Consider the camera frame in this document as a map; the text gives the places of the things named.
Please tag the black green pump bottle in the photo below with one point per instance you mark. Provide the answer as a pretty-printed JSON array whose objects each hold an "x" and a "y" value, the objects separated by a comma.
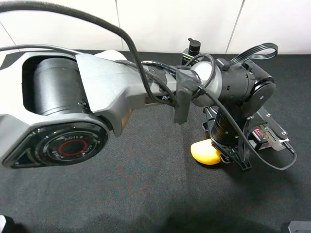
[{"x": 190, "y": 52}]

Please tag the black red small box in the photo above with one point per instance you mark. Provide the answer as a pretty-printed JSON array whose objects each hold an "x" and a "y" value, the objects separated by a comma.
[{"x": 263, "y": 137}]

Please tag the wrist camera with silver plate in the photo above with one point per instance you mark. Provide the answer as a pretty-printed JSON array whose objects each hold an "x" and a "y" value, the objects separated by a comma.
[{"x": 263, "y": 117}]

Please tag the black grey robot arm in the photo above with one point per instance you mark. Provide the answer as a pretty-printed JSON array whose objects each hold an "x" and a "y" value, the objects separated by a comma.
[{"x": 58, "y": 109}]

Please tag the pink rolled towel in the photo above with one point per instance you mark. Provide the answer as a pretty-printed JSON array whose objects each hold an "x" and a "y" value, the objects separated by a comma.
[{"x": 111, "y": 55}]

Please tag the yellow mango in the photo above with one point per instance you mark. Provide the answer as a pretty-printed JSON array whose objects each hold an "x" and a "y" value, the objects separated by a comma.
[{"x": 204, "y": 153}]

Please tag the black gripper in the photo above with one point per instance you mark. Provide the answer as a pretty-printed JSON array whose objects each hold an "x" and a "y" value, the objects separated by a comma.
[{"x": 225, "y": 139}]

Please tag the black tablecloth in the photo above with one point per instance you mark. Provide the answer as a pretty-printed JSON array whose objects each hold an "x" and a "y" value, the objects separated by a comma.
[{"x": 146, "y": 181}]

